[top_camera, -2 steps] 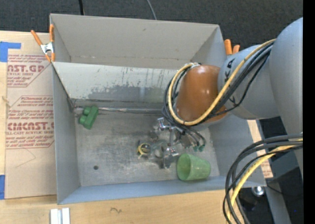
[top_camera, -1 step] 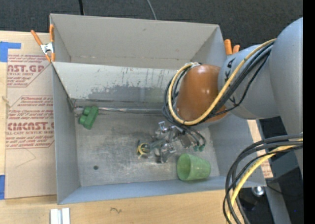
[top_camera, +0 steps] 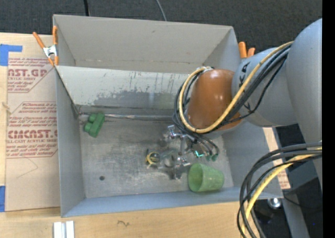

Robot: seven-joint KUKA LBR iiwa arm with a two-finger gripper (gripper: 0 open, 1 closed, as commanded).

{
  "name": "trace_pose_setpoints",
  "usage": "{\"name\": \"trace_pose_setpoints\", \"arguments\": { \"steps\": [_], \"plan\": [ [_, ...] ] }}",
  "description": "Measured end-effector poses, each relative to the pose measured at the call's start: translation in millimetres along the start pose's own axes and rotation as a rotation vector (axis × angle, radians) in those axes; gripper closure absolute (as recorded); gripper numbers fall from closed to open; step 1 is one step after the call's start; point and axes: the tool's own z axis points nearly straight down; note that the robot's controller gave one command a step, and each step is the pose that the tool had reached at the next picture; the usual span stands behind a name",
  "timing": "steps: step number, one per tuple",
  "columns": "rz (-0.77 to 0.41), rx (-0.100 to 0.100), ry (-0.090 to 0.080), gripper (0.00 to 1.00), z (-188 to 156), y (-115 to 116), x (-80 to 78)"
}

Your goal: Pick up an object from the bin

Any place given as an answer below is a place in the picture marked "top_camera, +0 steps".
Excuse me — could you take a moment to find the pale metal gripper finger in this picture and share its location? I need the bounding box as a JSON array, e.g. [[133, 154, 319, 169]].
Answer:
[[160, 124, 184, 146], [171, 156, 191, 180]]

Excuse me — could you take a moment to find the grey metal bin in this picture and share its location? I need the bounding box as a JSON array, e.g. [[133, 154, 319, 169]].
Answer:
[[52, 14, 283, 218]]

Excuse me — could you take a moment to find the green toy block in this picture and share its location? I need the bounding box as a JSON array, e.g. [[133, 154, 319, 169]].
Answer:
[[83, 112, 106, 138]]

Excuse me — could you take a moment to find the green plastic cup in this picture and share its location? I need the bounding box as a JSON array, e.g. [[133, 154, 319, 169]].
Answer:
[[187, 162, 225, 193]]

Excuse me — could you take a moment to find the yellow and black ring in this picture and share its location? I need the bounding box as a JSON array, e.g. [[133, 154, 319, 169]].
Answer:
[[145, 149, 161, 168]]

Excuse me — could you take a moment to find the brown cardboard board, red print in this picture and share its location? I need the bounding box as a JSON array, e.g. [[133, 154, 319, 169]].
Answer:
[[0, 32, 292, 212]]

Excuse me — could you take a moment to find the clear glass thing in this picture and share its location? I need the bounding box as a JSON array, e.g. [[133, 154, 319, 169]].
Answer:
[[159, 150, 177, 168]]

